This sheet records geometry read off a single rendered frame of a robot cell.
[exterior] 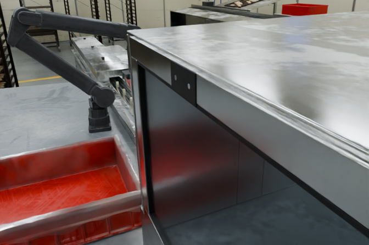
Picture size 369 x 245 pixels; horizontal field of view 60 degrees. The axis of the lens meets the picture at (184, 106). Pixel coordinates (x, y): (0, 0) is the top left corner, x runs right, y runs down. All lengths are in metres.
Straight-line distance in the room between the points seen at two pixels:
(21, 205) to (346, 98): 0.88
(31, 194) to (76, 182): 0.12
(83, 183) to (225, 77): 0.81
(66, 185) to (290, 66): 0.84
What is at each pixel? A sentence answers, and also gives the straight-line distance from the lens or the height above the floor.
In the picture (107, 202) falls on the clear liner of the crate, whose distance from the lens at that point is 0.74.
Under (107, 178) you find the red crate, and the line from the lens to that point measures 1.00.
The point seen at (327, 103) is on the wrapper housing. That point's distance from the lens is 0.19.
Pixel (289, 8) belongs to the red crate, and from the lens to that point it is 4.86.
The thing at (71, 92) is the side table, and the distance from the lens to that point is 1.81.
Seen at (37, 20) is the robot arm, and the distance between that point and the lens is 1.16.
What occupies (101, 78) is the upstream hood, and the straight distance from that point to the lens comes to 1.78.
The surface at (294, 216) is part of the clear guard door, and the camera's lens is 0.19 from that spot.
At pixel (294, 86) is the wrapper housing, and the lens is 0.21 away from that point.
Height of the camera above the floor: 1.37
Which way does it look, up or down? 22 degrees down
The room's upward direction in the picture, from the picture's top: 1 degrees counter-clockwise
